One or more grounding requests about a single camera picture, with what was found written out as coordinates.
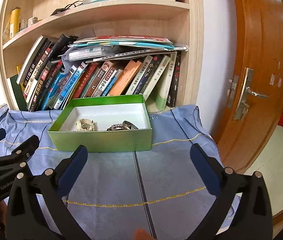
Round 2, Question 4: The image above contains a cream white watch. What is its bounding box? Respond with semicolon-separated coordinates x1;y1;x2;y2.
75;119;96;132

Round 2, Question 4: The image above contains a pink brown bead bracelet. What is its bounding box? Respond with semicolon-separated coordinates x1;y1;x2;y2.
106;122;132;132

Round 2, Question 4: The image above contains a person hand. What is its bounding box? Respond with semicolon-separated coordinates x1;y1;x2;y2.
133;229;156;240

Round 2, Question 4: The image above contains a dark green book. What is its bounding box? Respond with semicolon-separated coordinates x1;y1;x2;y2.
7;74;28;111

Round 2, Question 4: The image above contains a green cardboard box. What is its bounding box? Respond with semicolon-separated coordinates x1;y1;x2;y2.
48;95;152;153

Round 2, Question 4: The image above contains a blue cloth with stripes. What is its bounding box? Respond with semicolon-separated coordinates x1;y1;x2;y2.
0;103;240;240

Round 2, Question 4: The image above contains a white leaning book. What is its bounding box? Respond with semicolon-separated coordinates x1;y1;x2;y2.
16;35;57;85

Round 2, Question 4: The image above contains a yellow cylinder container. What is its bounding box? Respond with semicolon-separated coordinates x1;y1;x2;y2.
10;7;20;39

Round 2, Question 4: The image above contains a stack of flat magazines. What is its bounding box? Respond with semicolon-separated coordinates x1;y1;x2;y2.
61;35;188;62

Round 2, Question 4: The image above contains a brown wooden door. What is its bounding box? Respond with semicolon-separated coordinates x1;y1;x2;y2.
214;0;283;173

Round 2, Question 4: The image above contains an orange book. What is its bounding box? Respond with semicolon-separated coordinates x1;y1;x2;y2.
108;60;142;96

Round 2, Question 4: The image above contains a wooden bookshelf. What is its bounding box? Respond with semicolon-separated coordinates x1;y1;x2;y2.
0;0;204;110

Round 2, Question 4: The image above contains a silver door handle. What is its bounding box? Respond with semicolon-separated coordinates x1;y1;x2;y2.
233;68;268;121

